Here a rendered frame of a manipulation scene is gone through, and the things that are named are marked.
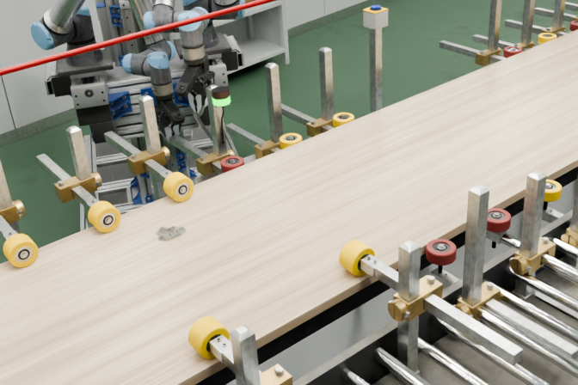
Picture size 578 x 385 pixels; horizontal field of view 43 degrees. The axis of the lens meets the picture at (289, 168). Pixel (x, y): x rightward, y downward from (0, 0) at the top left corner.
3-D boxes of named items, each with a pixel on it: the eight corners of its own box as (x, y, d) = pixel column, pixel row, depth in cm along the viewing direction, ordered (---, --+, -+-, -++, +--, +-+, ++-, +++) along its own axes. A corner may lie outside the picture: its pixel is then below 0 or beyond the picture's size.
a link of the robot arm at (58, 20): (70, 46, 299) (127, -41, 263) (42, 58, 288) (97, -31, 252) (51, 23, 299) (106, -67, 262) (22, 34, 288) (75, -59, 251)
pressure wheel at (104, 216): (92, 198, 213) (116, 202, 218) (83, 223, 214) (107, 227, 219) (101, 206, 208) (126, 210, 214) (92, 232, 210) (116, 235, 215)
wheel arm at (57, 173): (37, 164, 249) (34, 155, 247) (46, 161, 251) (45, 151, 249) (100, 223, 213) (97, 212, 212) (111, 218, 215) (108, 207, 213)
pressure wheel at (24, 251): (37, 242, 207) (16, 264, 205) (17, 228, 201) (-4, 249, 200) (45, 252, 202) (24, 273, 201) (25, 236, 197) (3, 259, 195)
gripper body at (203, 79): (216, 87, 258) (212, 54, 252) (200, 95, 252) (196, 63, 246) (199, 83, 262) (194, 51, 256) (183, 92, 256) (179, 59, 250)
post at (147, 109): (159, 223, 257) (138, 95, 234) (168, 218, 259) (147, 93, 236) (164, 226, 255) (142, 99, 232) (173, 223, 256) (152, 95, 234)
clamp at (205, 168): (197, 171, 260) (195, 159, 258) (228, 159, 267) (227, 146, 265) (205, 177, 256) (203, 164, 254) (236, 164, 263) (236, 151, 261)
